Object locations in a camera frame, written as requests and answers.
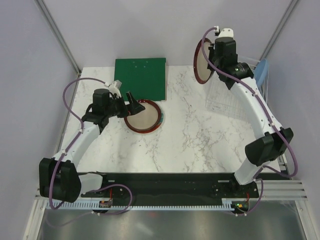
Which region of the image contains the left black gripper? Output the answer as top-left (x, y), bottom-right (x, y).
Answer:
top-left (105, 91), bottom-right (145, 118)

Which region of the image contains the dark red plate front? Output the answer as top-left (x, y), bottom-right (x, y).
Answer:
top-left (124, 99), bottom-right (162, 133)

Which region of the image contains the dark red plate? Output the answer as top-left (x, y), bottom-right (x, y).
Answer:
top-left (124, 99), bottom-right (162, 133)
top-left (193, 40), bottom-right (214, 85)

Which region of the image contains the red and teal floral plate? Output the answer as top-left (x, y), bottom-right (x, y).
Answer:
top-left (134, 112), bottom-right (165, 134)

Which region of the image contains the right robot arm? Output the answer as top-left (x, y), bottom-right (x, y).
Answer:
top-left (209, 36), bottom-right (294, 197)

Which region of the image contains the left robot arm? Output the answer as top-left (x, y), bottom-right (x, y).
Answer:
top-left (39, 88), bottom-right (145, 203)

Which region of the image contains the clear dish rack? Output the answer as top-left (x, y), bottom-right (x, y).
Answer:
top-left (205, 56), bottom-right (269, 121)

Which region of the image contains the green board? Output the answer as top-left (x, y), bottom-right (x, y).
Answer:
top-left (114, 57), bottom-right (167, 102)

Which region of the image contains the blue plate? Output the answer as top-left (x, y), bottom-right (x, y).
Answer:
top-left (254, 58), bottom-right (269, 88)

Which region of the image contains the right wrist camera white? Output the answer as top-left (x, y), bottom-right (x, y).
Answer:
top-left (214, 26), bottom-right (234, 39)

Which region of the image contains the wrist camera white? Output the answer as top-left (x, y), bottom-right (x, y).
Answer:
top-left (104, 80), bottom-right (122, 98)
top-left (214, 26), bottom-right (234, 39)

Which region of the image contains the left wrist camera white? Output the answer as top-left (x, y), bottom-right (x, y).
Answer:
top-left (104, 80), bottom-right (122, 98)

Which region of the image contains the right aluminium frame post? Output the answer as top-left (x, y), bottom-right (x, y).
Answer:
top-left (257, 0), bottom-right (301, 63)

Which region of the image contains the aluminium frame post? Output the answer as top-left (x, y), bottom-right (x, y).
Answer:
top-left (34, 0), bottom-right (82, 76)
top-left (257, 0), bottom-right (301, 63)

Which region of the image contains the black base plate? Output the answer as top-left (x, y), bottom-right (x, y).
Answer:
top-left (83, 173), bottom-right (259, 206)

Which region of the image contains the white cable duct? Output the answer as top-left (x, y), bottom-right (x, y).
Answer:
top-left (46, 197), bottom-right (261, 211)

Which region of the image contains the left aluminium frame post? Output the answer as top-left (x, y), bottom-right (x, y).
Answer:
top-left (34, 0), bottom-right (82, 76)

